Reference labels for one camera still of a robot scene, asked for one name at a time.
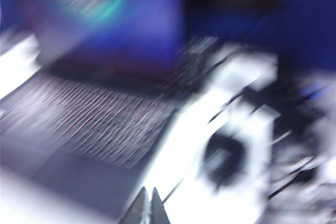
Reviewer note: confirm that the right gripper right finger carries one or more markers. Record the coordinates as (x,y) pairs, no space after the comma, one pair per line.
(158,212)

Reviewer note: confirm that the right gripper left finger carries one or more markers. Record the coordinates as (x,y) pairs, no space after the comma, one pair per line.
(139,212)

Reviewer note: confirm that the black Hasee laptop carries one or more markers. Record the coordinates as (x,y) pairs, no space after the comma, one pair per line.
(105,37)

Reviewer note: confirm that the black computer mouse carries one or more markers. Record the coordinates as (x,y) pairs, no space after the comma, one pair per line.
(223,155)

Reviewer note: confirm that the white raised platform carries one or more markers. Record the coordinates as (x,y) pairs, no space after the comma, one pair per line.
(236,90)

